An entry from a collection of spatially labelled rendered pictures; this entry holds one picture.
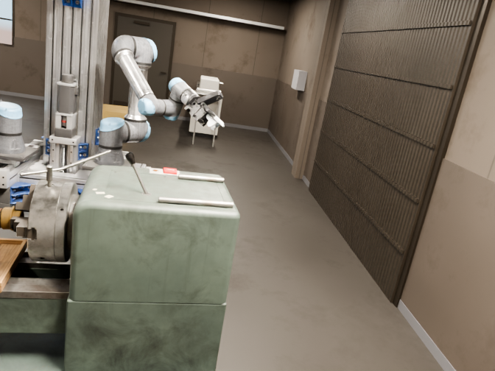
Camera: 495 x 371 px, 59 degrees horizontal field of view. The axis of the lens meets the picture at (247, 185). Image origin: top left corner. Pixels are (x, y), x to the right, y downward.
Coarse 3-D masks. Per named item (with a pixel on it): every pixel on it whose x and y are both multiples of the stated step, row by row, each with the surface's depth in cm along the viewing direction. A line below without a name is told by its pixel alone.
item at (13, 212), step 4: (0, 208) 166; (4, 208) 165; (8, 208) 166; (12, 208) 165; (0, 212) 164; (4, 212) 164; (8, 212) 164; (12, 212) 164; (16, 212) 166; (20, 212) 167; (0, 216) 164; (4, 216) 163; (8, 216) 164; (12, 216) 165; (0, 220) 163; (4, 220) 163; (8, 220) 163; (0, 224) 164; (4, 224) 164; (8, 224) 164; (4, 228) 165; (8, 228) 165
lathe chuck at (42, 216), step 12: (36, 192) 159; (48, 192) 160; (36, 204) 157; (48, 204) 158; (36, 216) 155; (48, 216) 156; (36, 228) 155; (48, 228) 156; (36, 240) 156; (48, 240) 157; (36, 252) 159; (48, 252) 160
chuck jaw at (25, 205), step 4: (32, 184) 171; (32, 188) 171; (32, 192) 170; (24, 196) 169; (28, 196) 169; (24, 200) 169; (28, 200) 169; (16, 204) 168; (20, 204) 168; (24, 204) 168; (28, 204) 169; (16, 208) 167; (20, 208) 167; (24, 208) 168; (28, 208) 168
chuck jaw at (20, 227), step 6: (18, 216) 165; (12, 222) 162; (18, 222) 160; (24, 222) 160; (12, 228) 163; (18, 228) 156; (24, 228) 156; (18, 234) 156; (24, 234) 157; (30, 234) 156; (36, 234) 156
